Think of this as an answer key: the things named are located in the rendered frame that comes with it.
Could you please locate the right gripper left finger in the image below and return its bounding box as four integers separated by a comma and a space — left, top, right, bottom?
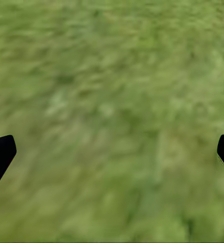
0, 135, 17, 180

